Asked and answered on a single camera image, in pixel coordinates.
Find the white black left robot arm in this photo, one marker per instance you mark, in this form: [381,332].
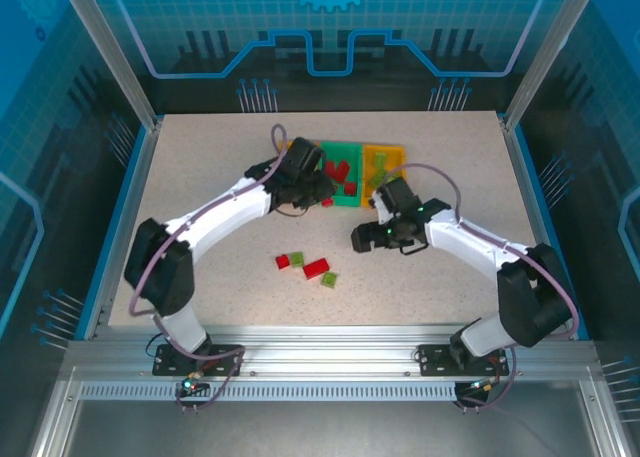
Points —
[220,212]

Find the green plastic bin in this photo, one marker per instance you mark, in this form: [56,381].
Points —
[340,149]

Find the orange plastic bin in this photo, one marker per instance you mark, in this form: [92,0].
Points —
[315,144]

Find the long red lego brick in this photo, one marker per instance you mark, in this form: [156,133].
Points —
[316,268]

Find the small red lego brick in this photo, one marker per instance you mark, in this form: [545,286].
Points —
[283,261]

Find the yellow plastic bin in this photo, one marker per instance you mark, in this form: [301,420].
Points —
[395,157]

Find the blue table edge trim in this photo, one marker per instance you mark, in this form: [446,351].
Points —
[529,157]
[111,232]

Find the small LED circuit board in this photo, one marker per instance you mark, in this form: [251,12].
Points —
[482,387]
[192,383]

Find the grey metal base panel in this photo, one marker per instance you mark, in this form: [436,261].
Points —
[325,432]

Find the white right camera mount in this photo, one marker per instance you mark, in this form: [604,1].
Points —
[383,210]

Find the wide aluminium base rail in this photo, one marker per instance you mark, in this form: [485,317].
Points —
[325,347]

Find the aluminium table side rail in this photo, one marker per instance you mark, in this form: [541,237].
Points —
[518,157]
[129,212]

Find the aluminium frame post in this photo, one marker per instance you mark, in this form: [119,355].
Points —
[112,52]
[550,52]

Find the aluminium frame bar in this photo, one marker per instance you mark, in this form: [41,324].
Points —
[602,417]
[54,417]

